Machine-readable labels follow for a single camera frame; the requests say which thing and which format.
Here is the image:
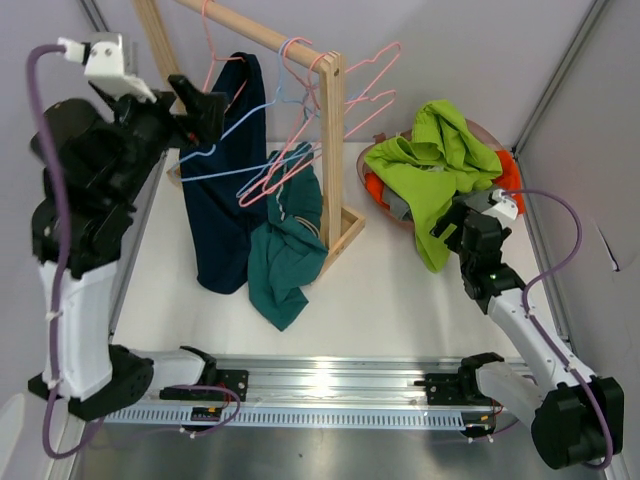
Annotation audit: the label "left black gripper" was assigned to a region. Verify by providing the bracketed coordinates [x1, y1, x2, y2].
[98, 72, 228, 204]

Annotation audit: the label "grey shorts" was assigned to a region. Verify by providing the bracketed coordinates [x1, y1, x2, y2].
[385, 189, 413, 222]

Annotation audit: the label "lime green shorts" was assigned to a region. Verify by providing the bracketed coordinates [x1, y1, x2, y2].
[364, 99, 502, 273]

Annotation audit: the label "navy blue shorts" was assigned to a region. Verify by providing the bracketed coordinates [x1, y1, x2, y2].
[182, 52, 267, 294]

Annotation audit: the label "orange shorts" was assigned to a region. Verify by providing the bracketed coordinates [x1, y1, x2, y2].
[363, 149, 521, 212]

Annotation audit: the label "pink wire hanger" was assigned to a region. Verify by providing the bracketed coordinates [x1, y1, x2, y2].
[200, 0, 247, 113]
[237, 52, 398, 209]
[343, 41, 403, 140]

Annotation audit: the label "teal shorts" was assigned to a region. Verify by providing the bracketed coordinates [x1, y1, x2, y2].
[247, 166, 328, 331]

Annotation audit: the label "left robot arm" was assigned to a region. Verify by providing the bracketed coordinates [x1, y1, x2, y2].
[28, 75, 228, 421]

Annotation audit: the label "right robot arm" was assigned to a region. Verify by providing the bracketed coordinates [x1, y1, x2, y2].
[431, 187, 624, 470]

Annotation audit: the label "pink translucent plastic basin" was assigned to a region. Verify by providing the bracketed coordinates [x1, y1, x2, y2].
[356, 117, 524, 234]

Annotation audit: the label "wooden clothes rack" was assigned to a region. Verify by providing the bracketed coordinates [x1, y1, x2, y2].
[133, 1, 365, 271]

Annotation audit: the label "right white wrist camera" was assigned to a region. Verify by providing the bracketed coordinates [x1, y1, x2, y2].
[481, 187, 519, 225]

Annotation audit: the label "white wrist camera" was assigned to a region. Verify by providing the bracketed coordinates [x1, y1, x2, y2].
[57, 32, 157, 103]
[481, 187, 519, 225]

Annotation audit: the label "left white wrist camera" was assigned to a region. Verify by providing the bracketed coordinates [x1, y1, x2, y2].
[57, 32, 157, 103]

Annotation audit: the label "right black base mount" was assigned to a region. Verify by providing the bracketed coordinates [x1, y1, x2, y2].
[413, 373, 467, 406]

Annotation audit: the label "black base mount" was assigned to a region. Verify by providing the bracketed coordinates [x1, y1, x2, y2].
[413, 373, 467, 406]
[159, 369, 249, 402]

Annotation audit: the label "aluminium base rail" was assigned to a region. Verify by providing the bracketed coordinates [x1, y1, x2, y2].
[109, 353, 541, 414]

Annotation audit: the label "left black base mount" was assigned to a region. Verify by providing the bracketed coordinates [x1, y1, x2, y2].
[159, 369, 249, 402]

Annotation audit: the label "white slotted cable duct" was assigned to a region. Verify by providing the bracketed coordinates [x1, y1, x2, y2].
[106, 404, 466, 431]

